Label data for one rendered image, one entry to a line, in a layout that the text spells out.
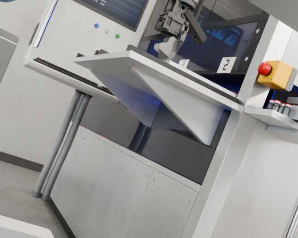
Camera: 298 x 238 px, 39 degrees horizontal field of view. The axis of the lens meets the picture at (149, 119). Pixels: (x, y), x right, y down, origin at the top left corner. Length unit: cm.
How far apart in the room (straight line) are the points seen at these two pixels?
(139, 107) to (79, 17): 61
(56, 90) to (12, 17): 78
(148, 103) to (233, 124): 59
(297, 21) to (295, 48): 96
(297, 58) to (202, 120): 36
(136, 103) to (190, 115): 50
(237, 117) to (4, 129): 304
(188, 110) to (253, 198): 35
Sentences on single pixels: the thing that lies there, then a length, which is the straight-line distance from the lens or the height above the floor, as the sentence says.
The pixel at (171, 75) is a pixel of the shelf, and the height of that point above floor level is 87.
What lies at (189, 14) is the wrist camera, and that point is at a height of 108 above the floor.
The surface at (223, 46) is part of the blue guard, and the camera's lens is 161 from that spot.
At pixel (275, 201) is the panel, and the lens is 147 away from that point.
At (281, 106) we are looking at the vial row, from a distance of 133.
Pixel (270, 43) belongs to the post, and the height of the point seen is 109.
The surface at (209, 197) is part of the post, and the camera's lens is 132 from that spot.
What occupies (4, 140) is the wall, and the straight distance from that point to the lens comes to 414.
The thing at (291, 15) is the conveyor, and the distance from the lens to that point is 48.
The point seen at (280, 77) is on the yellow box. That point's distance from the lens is 129.
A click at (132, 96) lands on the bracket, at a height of 82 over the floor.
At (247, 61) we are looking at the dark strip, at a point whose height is 103.
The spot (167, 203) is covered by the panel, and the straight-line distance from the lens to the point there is 151.
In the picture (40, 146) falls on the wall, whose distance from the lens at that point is 426.
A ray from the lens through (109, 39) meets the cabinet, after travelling 220.
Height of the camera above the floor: 66
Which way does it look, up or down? 3 degrees up
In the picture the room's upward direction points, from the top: 22 degrees clockwise
